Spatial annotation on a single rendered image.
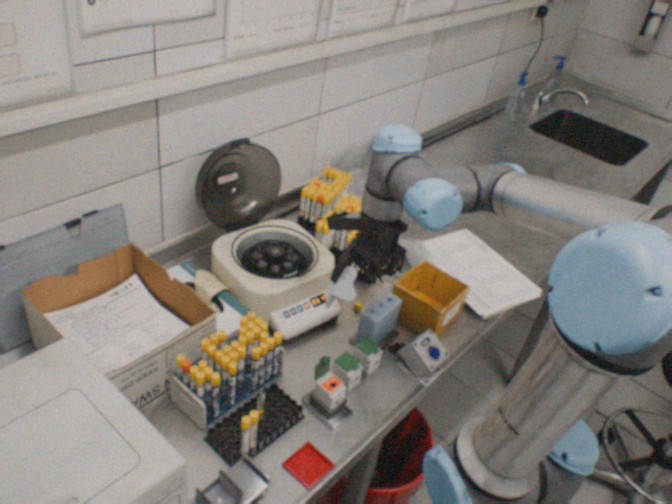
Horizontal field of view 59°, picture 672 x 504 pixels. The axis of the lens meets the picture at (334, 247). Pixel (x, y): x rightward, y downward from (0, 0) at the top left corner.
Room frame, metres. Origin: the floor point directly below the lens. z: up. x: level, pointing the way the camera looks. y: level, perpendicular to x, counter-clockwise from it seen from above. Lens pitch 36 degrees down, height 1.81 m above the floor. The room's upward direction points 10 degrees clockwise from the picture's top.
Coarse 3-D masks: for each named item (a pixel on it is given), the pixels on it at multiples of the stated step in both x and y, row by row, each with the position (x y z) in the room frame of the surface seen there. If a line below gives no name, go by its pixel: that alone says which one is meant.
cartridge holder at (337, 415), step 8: (312, 392) 0.77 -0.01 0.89; (304, 400) 0.75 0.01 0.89; (312, 400) 0.74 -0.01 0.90; (344, 400) 0.75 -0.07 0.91; (312, 408) 0.74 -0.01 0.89; (320, 408) 0.73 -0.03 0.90; (336, 408) 0.73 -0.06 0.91; (344, 408) 0.75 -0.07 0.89; (320, 416) 0.72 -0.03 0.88; (328, 416) 0.71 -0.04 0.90; (336, 416) 0.73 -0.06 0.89; (344, 416) 0.73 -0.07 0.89; (328, 424) 0.71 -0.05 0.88; (336, 424) 0.71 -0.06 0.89
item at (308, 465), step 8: (304, 448) 0.65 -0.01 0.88; (312, 448) 0.65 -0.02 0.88; (296, 456) 0.63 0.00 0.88; (304, 456) 0.64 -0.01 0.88; (312, 456) 0.64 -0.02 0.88; (320, 456) 0.64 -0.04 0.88; (288, 464) 0.61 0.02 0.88; (296, 464) 0.62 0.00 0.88; (304, 464) 0.62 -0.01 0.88; (312, 464) 0.62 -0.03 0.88; (320, 464) 0.62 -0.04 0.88; (328, 464) 0.63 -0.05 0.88; (288, 472) 0.60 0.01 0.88; (296, 472) 0.60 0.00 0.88; (304, 472) 0.60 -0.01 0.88; (312, 472) 0.61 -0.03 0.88; (320, 472) 0.61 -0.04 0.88; (328, 472) 0.61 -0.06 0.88; (304, 480) 0.59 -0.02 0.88; (312, 480) 0.59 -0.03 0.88; (320, 480) 0.59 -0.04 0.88
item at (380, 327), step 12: (396, 300) 0.99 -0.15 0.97; (372, 312) 0.94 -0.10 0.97; (384, 312) 0.95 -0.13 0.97; (396, 312) 0.99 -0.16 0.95; (360, 324) 0.93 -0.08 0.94; (372, 324) 0.92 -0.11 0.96; (384, 324) 0.95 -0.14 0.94; (360, 336) 0.93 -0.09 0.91; (372, 336) 0.91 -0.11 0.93; (384, 336) 0.96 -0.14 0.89; (396, 336) 0.98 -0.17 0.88
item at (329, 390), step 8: (328, 376) 0.76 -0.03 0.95; (336, 376) 0.77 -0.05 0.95; (320, 384) 0.74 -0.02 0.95; (328, 384) 0.75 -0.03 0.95; (336, 384) 0.75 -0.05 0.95; (320, 392) 0.74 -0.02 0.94; (328, 392) 0.73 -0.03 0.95; (336, 392) 0.74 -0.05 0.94; (344, 392) 0.75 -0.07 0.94; (320, 400) 0.74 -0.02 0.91; (328, 400) 0.72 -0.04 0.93; (336, 400) 0.73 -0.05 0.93; (328, 408) 0.72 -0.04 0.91
